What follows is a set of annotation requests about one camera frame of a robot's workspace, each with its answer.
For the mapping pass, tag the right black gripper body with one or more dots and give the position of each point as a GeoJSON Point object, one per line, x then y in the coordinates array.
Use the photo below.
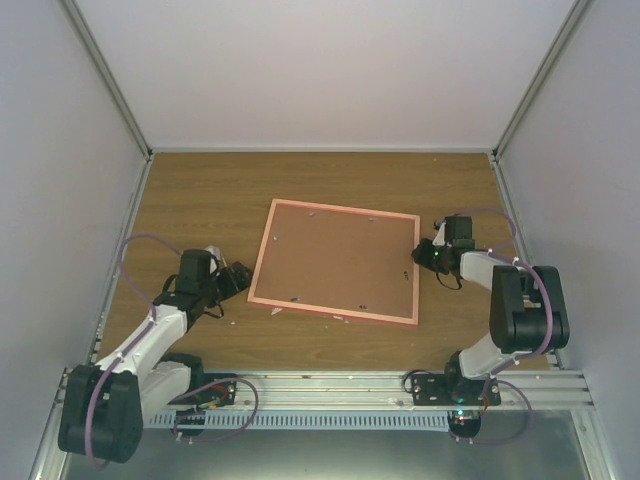
{"type": "Point", "coordinates": [431, 260]}

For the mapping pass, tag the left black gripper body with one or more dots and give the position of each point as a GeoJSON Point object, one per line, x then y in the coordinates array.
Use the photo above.
{"type": "Point", "coordinates": [230, 287]}

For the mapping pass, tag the pink photo frame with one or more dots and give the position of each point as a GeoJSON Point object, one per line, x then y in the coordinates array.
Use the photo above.
{"type": "Point", "coordinates": [339, 261]}

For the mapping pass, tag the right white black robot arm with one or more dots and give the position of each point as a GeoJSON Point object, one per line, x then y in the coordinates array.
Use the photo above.
{"type": "Point", "coordinates": [527, 315]}

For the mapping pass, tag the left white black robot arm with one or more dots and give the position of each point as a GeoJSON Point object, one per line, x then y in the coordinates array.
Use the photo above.
{"type": "Point", "coordinates": [185, 297]}

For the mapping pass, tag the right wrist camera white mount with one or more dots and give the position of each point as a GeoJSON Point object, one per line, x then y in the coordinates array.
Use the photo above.
{"type": "Point", "coordinates": [440, 237]}

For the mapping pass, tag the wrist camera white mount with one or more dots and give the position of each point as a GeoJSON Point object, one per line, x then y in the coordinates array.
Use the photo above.
{"type": "Point", "coordinates": [440, 237]}
{"type": "Point", "coordinates": [217, 261]}

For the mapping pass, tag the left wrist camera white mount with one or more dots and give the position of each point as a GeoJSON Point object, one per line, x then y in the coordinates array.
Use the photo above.
{"type": "Point", "coordinates": [217, 261]}

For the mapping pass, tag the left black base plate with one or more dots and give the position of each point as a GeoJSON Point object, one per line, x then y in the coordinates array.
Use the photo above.
{"type": "Point", "coordinates": [219, 395]}

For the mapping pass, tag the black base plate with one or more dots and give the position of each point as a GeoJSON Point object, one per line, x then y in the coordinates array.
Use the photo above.
{"type": "Point", "coordinates": [440, 389]}
{"type": "Point", "coordinates": [219, 395]}

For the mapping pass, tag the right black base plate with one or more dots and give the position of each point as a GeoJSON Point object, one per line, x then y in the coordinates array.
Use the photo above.
{"type": "Point", "coordinates": [440, 389]}

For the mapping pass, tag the aluminium front rail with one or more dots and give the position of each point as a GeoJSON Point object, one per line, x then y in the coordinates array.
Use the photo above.
{"type": "Point", "coordinates": [316, 391]}

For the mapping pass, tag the grey slotted cable duct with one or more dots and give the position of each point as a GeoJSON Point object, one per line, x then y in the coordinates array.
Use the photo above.
{"type": "Point", "coordinates": [307, 420]}

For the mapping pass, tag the left aluminium corner post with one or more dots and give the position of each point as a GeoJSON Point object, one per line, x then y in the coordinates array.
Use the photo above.
{"type": "Point", "coordinates": [84, 34]}

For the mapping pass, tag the aluminium corner post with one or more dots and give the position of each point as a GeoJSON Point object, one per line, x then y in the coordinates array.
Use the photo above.
{"type": "Point", "coordinates": [84, 34]}
{"type": "Point", "coordinates": [568, 28]}

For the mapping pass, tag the right aluminium corner post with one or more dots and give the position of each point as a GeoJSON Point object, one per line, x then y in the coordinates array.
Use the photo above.
{"type": "Point", "coordinates": [568, 28]}

